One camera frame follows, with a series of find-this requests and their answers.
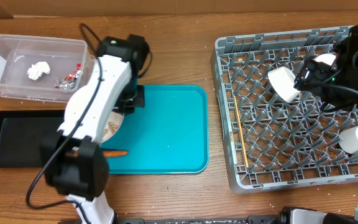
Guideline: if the white round plate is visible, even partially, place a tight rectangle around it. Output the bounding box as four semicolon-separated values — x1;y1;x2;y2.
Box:
63;86;126;144

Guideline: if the orange carrot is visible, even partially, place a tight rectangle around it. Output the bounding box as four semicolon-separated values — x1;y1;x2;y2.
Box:
70;149;129;159

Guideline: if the pink bowl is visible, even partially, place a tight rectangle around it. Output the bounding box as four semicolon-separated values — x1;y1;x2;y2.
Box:
314;54;337;66

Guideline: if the white bowl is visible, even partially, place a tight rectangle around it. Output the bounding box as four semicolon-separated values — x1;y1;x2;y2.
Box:
268;67;300;103

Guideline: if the black tray bin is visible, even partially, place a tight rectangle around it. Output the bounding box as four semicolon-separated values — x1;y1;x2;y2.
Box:
0;110;64;168

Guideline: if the peanut shells pile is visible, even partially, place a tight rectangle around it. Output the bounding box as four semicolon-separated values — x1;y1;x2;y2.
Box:
103;122;121;136

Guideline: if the red snack wrapper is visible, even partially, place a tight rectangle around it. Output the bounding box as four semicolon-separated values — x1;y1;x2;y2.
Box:
55;63;81;90

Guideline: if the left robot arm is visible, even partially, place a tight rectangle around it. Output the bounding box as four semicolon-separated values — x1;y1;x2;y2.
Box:
40;34;151;223

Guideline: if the grey dishwasher rack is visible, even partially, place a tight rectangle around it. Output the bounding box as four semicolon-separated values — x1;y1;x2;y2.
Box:
211;26;358;194

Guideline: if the clear plastic bin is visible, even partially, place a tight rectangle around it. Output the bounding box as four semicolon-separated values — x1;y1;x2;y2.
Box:
0;34;95;103

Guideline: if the white cup in rack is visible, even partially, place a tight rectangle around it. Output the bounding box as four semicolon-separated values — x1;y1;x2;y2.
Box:
339;126;358;154

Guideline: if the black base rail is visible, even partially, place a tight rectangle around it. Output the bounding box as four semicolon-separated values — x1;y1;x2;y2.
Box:
57;205;358;224

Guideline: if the white tissue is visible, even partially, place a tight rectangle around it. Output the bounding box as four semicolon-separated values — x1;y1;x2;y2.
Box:
27;62;51;80

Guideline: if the teal serving tray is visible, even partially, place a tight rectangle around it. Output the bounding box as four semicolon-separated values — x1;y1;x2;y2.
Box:
102;85;209;175

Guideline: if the wooden chopstick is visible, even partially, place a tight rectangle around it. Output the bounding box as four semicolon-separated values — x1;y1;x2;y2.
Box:
233;95;249;169

